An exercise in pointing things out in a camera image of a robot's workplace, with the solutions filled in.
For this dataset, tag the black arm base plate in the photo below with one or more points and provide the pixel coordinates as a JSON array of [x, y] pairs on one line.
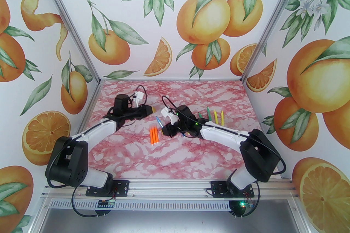
[[218, 189], [121, 188]]

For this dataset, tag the perforated metal strip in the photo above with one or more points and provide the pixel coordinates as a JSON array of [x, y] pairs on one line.
[[169, 204]]

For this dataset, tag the aluminium frame rail with slots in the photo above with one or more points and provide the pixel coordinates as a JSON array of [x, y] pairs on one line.
[[169, 185]]

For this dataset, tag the blue marker pen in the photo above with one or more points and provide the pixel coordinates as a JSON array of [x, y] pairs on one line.
[[159, 122]]

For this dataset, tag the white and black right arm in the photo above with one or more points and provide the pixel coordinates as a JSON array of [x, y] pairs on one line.
[[259, 155]]

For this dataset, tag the small controller circuit board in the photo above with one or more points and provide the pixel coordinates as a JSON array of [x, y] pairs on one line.
[[106, 203], [240, 206]]

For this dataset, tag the aluminium frame post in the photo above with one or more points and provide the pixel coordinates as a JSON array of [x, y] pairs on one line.
[[276, 16], [68, 16]]

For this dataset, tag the yellow marker pen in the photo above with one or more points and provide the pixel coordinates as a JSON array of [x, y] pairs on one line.
[[216, 117], [222, 118]]

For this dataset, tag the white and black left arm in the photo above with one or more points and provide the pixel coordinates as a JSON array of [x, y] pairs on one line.
[[68, 163]]

